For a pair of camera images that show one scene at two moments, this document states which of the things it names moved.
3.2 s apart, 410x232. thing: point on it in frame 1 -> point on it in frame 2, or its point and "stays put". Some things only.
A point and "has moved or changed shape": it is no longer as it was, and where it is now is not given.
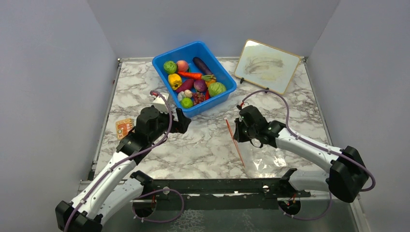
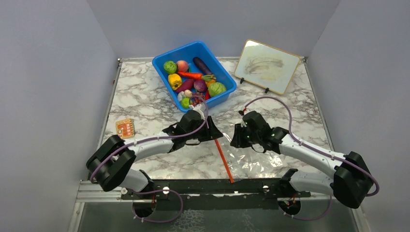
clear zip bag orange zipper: x=267 y=162 has moved or changed shape
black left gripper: x=183 y=123 -> x=212 y=133
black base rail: x=232 y=195 stays put
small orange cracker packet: x=123 y=127 stays put
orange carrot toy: x=197 y=76 stays put
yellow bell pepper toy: x=175 y=81 stays put
